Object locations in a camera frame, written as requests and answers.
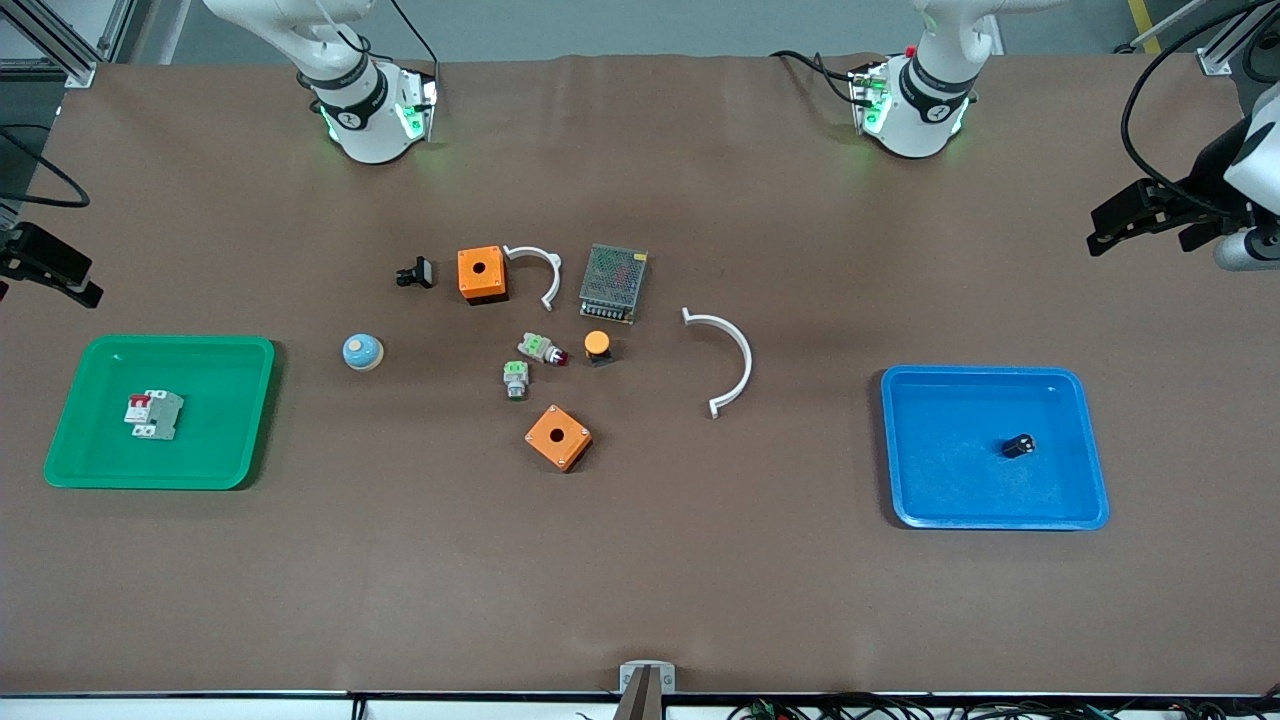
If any grey red circuit breaker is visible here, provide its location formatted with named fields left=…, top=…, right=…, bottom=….
left=124, top=390, right=185, bottom=442

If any green plastic tray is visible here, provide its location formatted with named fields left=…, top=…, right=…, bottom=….
left=43, top=334, right=277, bottom=491

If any blue plastic tray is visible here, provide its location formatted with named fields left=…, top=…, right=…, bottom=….
left=880, top=365, right=1111, bottom=531

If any large white curved clip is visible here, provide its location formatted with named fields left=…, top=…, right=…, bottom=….
left=682, top=308, right=754, bottom=419

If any orange button box upright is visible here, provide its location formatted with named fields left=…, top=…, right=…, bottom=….
left=457, top=246, right=509, bottom=306

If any small white curved clip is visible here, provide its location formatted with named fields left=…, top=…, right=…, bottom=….
left=503, top=244, right=563, bottom=312

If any metal mesh power supply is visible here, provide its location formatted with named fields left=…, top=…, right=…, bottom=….
left=579, top=243, right=649, bottom=325

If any orange button box flat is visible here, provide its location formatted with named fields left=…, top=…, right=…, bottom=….
left=524, top=404, right=593, bottom=473

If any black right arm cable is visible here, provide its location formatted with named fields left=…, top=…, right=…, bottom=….
left=0, top=125, right=91, bottom=209

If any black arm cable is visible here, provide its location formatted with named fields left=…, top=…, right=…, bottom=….
left=1120, top=0, right=1280, bottom=219
left=0, top=125, right=91, bottom=209

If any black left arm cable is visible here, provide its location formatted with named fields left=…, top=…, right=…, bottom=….
left=1120, top=0, right=1280, bottom=219

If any aluminium frame profile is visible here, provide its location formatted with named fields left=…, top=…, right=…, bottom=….
left=0, top=0, right=136, bottom=89
left=1135, top=0, right=1266, bottom=77

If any black left base cable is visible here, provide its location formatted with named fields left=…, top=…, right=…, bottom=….
left=770, top=48, right=881, bottom=103

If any black base cable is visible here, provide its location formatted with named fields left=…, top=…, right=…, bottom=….
left=388, top=0, right=442, bottom=73
left=770, top=48, right=881, bottom=103

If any black right base cable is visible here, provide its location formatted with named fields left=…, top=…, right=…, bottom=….
left=388, top=0, right=442, bottom=73

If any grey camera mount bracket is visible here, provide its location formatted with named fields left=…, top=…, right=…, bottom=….
left=615, top=661, right=677, bottom=720

